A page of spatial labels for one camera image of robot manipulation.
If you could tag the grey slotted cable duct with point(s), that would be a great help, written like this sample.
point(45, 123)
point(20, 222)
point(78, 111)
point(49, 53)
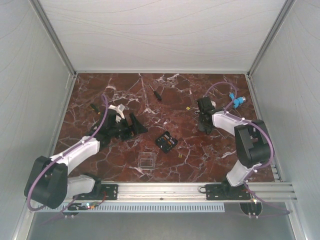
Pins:
point(149, 207)

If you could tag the clear plastic fuse box cover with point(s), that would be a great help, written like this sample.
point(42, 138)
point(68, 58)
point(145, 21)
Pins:
point(147, 160)

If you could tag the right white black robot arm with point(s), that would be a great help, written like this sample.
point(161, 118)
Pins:
point(254, 148)

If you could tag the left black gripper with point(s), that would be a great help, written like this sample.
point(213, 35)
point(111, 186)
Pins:
point(137, 127)

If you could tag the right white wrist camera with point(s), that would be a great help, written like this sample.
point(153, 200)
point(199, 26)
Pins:
point(213, 103)

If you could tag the small black screwdriver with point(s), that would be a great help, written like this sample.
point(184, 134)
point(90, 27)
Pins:
point(156, 94)

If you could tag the blue plastic fitting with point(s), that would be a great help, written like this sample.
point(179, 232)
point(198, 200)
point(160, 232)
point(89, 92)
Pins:
point(237, 101)

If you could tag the black fuse box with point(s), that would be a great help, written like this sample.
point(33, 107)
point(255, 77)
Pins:
point(166, 142)

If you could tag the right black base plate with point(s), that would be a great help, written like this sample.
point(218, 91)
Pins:
point(222, 192)

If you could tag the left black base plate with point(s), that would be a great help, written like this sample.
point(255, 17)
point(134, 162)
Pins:
point(107, 192)

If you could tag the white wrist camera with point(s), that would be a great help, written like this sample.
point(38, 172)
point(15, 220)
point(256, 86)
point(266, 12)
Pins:
point(213, 103)
point(119, 112)

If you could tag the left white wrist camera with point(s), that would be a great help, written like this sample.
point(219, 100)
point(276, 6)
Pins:
point(119, 112)

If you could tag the aluminium mounting rail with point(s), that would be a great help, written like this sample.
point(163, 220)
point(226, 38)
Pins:
point(193, 192)

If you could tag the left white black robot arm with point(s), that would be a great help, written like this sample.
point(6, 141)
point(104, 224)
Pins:
point(49, 182)

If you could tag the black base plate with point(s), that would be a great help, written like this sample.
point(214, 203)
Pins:
point(107, 192)
point(222, 192)

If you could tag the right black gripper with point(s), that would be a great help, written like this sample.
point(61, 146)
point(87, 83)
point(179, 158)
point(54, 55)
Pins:
point(205, 129)

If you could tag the yellow black screwdriver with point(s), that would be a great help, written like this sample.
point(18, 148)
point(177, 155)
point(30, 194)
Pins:
point(95, 109)

